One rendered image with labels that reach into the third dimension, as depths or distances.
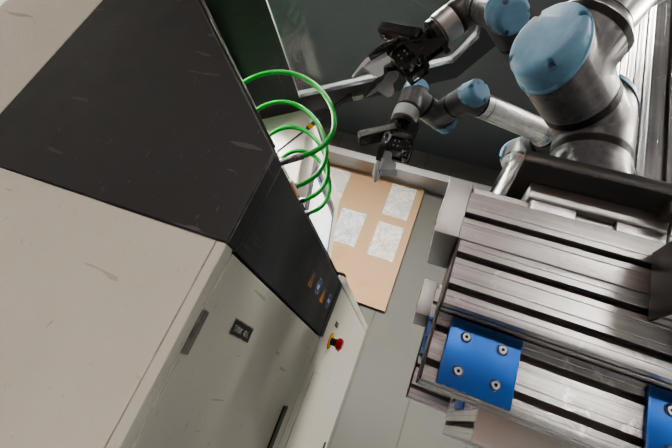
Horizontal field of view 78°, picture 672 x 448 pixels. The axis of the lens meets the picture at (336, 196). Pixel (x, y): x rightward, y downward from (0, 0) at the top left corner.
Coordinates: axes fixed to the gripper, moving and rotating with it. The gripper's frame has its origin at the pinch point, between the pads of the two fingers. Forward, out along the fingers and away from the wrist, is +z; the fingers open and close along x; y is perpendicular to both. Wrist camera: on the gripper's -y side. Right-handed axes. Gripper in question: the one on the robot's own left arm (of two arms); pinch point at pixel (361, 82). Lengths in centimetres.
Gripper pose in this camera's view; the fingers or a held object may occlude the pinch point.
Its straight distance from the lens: 101.3
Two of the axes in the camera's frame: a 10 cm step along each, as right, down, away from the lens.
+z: -8.0, 5.8, 1.7
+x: 4.2, 3.2, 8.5
